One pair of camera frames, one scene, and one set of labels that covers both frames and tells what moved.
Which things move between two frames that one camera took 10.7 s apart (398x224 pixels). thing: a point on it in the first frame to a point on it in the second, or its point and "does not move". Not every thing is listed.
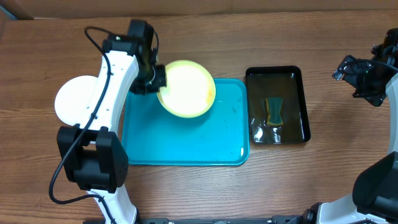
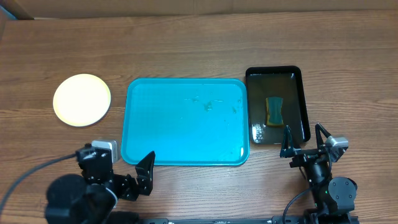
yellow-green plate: (189, 90) to (82, 100)
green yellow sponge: (274, 106) does not move
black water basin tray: (267, 82) does not move
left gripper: (161, 72) to (145, 178)
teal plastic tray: (152, 136) does not move
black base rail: (275, 219) does not move
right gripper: (347, 72) to (305, 157)
